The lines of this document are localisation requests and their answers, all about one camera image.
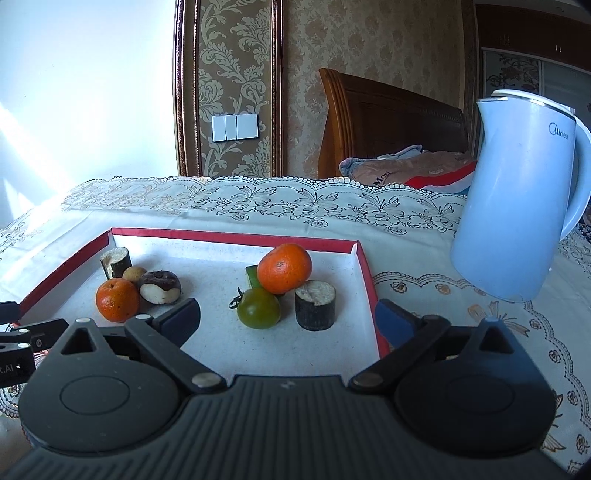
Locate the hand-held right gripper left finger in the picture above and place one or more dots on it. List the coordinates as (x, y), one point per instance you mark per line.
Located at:
(184, 318)

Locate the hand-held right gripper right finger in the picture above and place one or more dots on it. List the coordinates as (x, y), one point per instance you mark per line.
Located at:
(392, 323)

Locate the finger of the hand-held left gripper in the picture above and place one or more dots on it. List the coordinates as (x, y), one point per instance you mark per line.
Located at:
(37, 337)
(8, 311)

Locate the brown water chestnut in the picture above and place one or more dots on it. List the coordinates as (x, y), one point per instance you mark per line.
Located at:
(159, 286)

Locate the red cardboard tray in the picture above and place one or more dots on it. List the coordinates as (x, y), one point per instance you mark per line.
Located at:
(212, 277)

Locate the small orange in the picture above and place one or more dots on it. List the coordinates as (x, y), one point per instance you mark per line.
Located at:
(117, 300)

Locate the green tomato with stem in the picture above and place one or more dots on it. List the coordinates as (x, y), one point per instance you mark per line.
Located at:
(258, 308)

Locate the thick sugarcane piece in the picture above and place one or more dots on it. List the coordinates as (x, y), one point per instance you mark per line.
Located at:
(315, 304)

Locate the small sugarcane piece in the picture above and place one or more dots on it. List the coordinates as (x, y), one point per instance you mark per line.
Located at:
(115, 261)

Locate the large orange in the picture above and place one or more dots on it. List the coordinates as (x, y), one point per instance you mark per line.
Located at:
(284, 268)

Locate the tan longan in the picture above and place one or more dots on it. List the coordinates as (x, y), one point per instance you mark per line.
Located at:
(135, 274)

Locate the green cucumber piece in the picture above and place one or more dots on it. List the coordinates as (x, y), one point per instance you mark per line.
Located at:
(251, 277)

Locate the light blue cloth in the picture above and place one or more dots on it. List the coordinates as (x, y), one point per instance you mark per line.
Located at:
(401, 152)

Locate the white electric kettle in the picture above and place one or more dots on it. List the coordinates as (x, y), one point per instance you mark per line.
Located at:
(517, 198)

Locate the wooden bed headboard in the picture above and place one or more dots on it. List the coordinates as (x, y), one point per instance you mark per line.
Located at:
(388, 124)

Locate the wooden wardrobe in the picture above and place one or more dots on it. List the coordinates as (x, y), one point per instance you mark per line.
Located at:
(517, 46)

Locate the white wall light switch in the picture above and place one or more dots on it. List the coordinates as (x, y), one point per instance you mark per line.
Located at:
(235, 128)

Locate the wooden wall panel frame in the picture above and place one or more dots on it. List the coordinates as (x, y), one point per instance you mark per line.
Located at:
(180, 92)

